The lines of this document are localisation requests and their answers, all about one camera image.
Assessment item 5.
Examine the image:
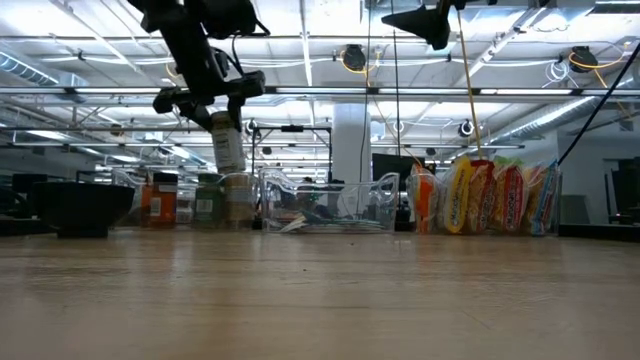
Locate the long black cable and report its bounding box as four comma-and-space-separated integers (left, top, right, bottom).
388, 27, 402, 161

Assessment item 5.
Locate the long yellow cable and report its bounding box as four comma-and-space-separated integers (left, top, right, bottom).
455, 9, 489, 161

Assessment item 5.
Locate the black metal stand rig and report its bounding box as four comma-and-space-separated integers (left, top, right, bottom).
251, 124, 334, 184

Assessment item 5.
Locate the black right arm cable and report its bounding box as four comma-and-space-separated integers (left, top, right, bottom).
557, 42, 640, 166

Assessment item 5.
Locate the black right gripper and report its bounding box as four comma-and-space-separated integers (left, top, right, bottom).
380, 0, 499, 51

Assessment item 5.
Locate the teal plastic spoon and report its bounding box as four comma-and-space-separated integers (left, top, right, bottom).
309, 212, 386, 230

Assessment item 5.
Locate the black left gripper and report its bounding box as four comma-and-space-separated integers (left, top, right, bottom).
152, 69, 267, 132

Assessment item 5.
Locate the black lid jar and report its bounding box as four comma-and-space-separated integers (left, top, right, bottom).
141, 172, 180, 230

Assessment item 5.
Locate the clear plastic bin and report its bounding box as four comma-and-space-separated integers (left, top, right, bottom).
404, 155, 565, 237
258, 167, 401, 235
112, 167, 261, 231

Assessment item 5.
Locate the green lid spice jar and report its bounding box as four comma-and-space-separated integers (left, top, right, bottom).
193, 172, 226, 230

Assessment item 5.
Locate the white lid glass jar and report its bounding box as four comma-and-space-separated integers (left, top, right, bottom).
209, 110, 247, 175

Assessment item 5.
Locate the red bowl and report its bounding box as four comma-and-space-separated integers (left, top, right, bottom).
32, 181, 136, 239

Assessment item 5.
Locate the black monitor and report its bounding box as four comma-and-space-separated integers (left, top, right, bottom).
371, 153, 419, 180

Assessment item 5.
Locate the red Maruchan ramen packet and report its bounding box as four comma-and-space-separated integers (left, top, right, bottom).
467, 158, 497, 235

